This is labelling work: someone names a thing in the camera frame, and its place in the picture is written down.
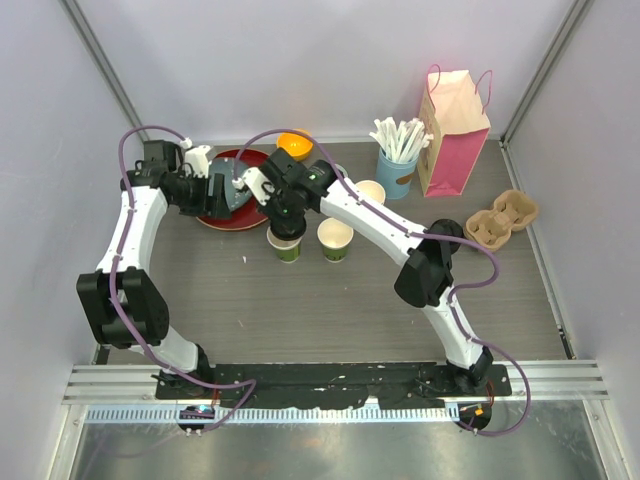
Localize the bundle of white straws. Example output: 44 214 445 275
369 117 434 164

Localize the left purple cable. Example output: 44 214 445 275
107 124 259 434

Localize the light blue straw holder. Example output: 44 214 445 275
375 148 418 200

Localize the black coffee cup lid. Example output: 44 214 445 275
270 222 307 241

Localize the light green bowl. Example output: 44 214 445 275
335 163 348 178

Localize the brown cardboard cup carrier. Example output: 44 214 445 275
464 190 539 252

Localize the aluminium front rail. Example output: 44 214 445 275
63 360 608 431

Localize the orange bowl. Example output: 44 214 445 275
276 129 313 162

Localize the large blue-grey plate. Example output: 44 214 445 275
209 155 256 214

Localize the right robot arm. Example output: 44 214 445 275
242 149 493 395

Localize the green paper cup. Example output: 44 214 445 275
266 228 302 263
317 218 354 263

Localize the pink paper bag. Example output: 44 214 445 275
417 64 492 198

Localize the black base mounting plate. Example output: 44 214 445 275
152 362 512 410

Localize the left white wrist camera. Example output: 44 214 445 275
179 138 216 178

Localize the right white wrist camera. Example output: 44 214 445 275
232 167 275 206

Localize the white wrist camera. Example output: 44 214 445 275
232 167 275 206
179 138 216 178

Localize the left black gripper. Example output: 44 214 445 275
171 171 231 220

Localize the stack of black lids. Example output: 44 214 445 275
425 219 465 253

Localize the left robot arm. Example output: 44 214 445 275
76 140 231 399

